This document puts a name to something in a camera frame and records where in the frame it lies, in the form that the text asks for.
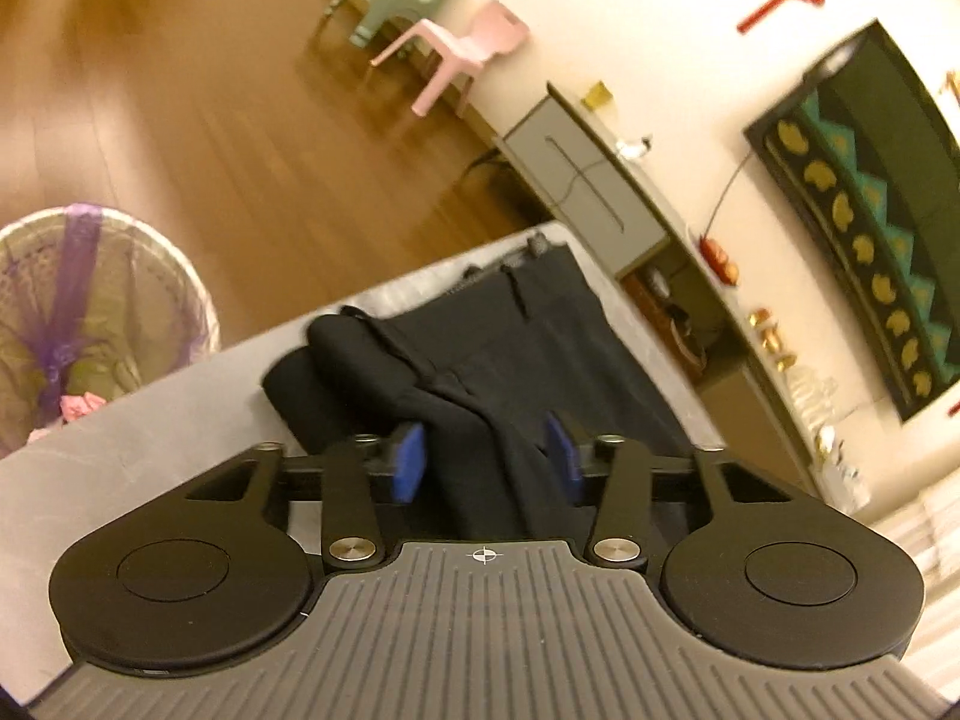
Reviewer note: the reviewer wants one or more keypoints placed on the group of clear glasses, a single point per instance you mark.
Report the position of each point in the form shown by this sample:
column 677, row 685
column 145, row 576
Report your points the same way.
column 814, row 397

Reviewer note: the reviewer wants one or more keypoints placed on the black pants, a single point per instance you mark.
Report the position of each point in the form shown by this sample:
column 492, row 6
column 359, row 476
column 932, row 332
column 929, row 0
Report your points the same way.
column 510, row 360

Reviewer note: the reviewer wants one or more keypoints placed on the gold incense bowl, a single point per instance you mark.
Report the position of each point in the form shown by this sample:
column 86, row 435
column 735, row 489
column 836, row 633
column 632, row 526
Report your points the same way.
column 770, row 339

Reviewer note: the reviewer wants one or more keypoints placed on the round bin with purple liner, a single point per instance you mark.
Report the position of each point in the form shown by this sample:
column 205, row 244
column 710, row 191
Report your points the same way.
column 135, row 292

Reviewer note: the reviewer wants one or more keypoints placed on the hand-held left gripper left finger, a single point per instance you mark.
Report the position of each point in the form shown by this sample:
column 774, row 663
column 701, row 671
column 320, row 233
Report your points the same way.
column 409, row 461

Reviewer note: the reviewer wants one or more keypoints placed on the wall television with patterned cover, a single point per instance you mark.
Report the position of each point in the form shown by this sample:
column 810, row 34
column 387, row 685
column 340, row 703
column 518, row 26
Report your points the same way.
column 900, row 202

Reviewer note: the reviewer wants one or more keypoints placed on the red candle glass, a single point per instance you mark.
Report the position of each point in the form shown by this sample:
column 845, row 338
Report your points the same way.
column 786, row 361
column 760, row 319

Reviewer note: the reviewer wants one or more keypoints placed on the white lace curtain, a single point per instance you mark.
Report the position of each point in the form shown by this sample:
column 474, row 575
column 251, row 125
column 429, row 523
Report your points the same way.
column 930, row 532

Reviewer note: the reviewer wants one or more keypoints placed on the red fruit plate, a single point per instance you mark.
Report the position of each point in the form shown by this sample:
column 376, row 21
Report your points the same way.
column 720, row 262

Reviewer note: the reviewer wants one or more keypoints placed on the gold cup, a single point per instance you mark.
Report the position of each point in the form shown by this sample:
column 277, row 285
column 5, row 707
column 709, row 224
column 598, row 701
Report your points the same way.
column 598, row 95

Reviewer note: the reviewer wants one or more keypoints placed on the grey television cabinet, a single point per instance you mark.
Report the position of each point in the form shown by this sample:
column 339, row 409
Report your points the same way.
column 570, row 157

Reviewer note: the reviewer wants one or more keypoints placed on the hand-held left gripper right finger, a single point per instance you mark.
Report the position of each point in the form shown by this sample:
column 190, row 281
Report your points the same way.
column 562, row 457

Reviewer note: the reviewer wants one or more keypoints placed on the gold tissue box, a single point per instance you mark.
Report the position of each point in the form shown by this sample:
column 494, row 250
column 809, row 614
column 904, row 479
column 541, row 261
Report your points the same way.
column 825, row 446

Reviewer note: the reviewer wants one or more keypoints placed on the pink plastic chair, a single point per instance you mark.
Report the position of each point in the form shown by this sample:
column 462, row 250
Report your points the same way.
column 480, row 37

